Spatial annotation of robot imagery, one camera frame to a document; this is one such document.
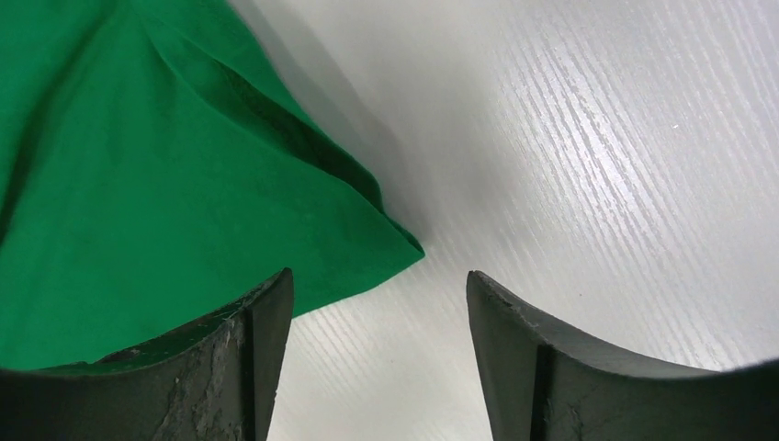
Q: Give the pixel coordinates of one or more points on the green t shirt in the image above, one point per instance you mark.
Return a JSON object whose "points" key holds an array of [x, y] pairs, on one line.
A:
{"points": [[154, 168]]}

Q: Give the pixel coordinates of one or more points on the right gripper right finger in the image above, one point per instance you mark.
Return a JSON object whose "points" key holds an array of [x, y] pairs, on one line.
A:
{"points": [[544, 379]]}

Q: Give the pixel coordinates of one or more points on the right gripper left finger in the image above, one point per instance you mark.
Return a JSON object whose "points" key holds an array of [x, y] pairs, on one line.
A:
{"points": [[214, 378]]}

